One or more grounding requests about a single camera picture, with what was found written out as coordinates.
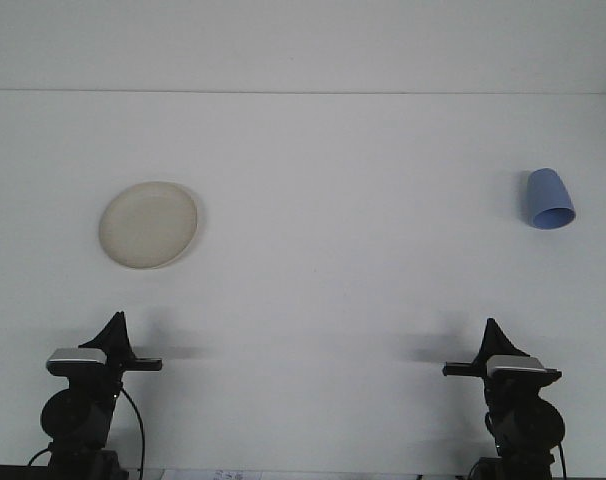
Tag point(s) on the pale blue cup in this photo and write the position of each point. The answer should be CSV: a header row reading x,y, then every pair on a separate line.
x,y
548,195

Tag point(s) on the pale round plate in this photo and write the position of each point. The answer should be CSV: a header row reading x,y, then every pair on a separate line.
x,y
148,225

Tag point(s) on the white paper with handwriting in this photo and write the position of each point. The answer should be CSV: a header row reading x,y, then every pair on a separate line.
x,y
213,475

